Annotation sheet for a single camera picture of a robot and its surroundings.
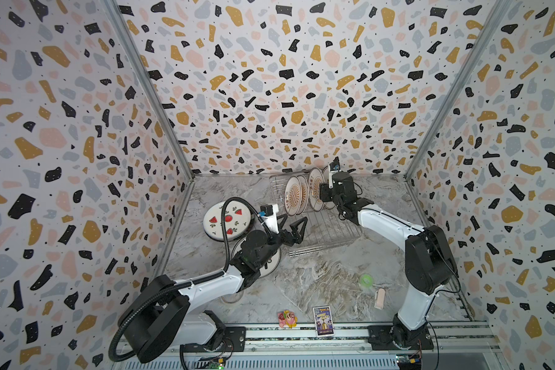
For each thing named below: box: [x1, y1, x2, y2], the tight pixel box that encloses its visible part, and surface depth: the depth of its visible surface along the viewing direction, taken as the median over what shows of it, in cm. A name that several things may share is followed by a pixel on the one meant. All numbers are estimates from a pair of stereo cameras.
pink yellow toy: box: [277, 309, 299, 330], surface depth 77 cm
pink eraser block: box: [373, 288, 386, 310], surface depth 82 cm
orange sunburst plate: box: [283, 174, 303, 217], surface depth 105 cm
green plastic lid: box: [360, 273, 374, 288], surface depth 89 cm
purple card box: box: [312, 305, 335, 338], surface depth 78 cm
